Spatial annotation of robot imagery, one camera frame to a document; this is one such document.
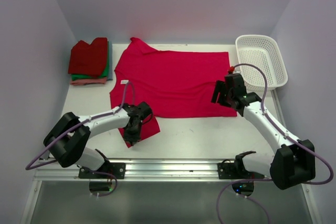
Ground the pink red t shirt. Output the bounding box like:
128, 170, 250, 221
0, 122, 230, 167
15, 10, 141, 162
110, 37, 237, 140

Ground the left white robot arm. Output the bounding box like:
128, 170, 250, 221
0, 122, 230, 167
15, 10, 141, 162
44, 102, 153, 178

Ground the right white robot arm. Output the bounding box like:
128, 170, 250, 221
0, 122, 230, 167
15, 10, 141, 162
211, 73, 316, 190

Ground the blue folded shirt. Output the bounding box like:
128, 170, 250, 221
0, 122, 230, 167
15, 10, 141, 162
107, 41, 113, 81

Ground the white plastic basket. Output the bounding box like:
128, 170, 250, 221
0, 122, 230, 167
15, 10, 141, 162
235, 35, 288, 91

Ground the salmon folded shirt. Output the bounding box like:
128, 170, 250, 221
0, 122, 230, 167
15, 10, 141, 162
70, 77, 107, 86

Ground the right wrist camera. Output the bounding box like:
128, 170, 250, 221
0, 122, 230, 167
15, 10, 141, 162
228, 66, 241, 74

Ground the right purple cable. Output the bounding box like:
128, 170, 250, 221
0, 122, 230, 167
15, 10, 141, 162
216, 63, 334, 224

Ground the purple cable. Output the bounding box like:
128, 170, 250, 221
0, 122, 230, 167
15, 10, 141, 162
25, 81, 136, 197
216, 63, 334, 224

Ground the aluminium mounting rail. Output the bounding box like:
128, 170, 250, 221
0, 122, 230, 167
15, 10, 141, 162
33, 158, 279, 182

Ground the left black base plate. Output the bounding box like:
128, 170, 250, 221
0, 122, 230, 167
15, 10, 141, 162
78, 162, 126, 179

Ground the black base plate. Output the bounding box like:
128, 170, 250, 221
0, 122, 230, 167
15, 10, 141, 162
78, 162, 126, 179
217, 163, 252, 179

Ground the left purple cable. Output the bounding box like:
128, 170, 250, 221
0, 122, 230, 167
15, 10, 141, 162
25, 81, 136, 197

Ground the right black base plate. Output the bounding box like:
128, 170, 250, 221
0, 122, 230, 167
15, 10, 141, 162
217, 163, 252, 179

